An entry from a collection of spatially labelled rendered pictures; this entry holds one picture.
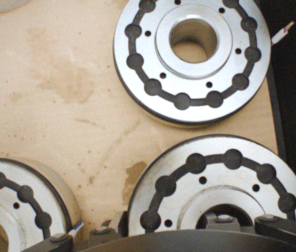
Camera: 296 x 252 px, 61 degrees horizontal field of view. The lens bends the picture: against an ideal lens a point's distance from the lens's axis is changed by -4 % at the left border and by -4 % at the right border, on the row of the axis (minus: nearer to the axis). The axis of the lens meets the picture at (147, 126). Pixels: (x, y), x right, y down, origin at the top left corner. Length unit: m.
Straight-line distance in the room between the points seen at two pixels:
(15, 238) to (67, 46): 0.14
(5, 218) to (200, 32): 0.17
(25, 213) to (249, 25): 0.19
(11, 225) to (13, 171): 0.03
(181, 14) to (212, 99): 0.06
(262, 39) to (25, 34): 0.18
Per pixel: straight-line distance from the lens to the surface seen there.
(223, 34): 0.17
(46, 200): 0.18
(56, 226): 0.18
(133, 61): 0.17
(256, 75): 0.18
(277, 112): 0.22
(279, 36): 0.18
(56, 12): 0.23
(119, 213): 0.16
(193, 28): 0.19
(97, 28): 0.22
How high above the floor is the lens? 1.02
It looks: 85 degrees down
